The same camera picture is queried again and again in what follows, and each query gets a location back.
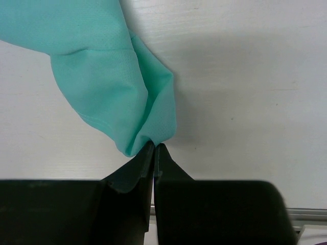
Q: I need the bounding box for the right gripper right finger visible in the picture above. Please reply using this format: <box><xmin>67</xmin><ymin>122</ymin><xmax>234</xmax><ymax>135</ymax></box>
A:
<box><xmin>154</xmin><ymin>144</ymin><xmax>297</xmax><ymax>244</ymax></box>

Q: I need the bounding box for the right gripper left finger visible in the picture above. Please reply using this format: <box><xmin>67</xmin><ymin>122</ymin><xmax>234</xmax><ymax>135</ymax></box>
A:
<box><xmin>1</xmin><ymin>142</ymin><xmax>155</xmax><ymax>244</ymax></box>

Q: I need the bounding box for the teal t shirt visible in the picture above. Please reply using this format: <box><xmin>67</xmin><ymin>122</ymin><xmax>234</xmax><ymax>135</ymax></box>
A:
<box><xmin>1</xmin><ymin>1</ymin><xmax>176</xmax><ymax>157</ymax></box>

